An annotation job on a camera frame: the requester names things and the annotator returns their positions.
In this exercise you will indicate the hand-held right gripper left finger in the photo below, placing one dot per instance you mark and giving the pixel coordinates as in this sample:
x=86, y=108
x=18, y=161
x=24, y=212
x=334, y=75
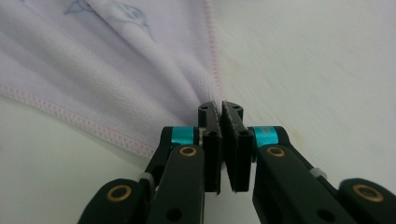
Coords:
x=211, y=155

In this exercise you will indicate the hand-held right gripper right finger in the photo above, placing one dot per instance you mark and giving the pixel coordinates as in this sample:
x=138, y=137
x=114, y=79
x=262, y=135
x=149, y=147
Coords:
x=238, y=161

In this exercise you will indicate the lilac printed towel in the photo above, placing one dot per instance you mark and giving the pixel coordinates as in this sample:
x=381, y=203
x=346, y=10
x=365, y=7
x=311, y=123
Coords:
x=109, y=77

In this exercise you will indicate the white grid mat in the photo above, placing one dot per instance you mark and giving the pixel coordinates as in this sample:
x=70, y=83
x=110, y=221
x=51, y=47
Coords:
x=311, y=77

